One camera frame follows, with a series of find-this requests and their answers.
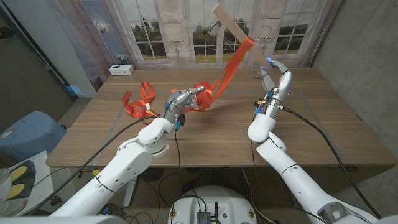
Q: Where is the white robot torso base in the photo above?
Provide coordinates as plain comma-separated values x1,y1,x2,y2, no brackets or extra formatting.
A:
167,185,258,224

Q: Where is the wooden slat clip hanger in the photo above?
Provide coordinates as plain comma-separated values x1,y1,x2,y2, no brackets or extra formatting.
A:
210,3,277,78

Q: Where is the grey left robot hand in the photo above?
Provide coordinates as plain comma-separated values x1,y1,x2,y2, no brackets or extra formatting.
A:
160,85,206,124

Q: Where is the printed window backdrop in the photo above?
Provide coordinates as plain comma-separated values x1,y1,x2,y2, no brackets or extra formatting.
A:
46,0,345,91

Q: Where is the thin black left wrist cable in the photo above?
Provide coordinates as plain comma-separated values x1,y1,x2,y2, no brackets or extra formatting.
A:
174,129,183,169

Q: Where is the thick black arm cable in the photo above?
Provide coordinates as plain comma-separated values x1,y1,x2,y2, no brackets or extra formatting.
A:
26,114,158,217
281,106,383,218

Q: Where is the blue plastic bin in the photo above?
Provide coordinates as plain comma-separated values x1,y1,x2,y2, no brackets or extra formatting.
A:
0,111,67,162

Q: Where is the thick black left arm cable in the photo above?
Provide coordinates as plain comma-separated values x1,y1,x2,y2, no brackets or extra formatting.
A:
26,114,158,217

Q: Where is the orange satin ribbon roll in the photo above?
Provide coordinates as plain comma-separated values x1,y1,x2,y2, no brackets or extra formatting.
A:
121,36,256,121

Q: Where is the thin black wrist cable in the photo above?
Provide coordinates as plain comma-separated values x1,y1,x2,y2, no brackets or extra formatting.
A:
174,129,183,169
249,139,256,166

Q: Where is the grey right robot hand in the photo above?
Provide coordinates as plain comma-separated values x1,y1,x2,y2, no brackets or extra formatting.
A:
253,57,293,121

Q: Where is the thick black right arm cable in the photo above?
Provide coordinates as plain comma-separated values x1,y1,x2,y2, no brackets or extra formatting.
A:
281,106,383,218

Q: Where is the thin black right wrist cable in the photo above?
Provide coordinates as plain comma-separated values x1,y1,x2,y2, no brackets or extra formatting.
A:
249,139,256,166

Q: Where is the white power box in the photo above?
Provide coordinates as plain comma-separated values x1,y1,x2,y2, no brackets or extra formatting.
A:
109,64,135,77

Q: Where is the white table leg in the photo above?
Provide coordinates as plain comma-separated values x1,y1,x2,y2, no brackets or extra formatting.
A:
123,177,139,208

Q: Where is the black yellow foot pedal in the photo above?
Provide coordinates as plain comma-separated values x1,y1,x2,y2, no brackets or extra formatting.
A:
6,160,37,200

